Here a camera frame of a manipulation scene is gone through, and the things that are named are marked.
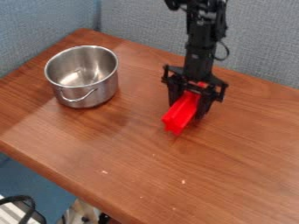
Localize black cable loop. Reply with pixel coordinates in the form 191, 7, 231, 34
0, 195, 38, 224

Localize white striped object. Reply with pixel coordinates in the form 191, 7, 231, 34
0, 195, 47, 224

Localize red star-shaped block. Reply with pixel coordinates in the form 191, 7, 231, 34
162, 90, 202, 136

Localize metal pot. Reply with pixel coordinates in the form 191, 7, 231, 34
44, 45, 119, 109

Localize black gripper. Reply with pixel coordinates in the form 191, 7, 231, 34
162, 48, 230, 120

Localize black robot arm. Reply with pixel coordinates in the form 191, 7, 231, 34
162, 0, 230, 120

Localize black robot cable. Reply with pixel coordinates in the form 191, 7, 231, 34
212, 40, 231, 62

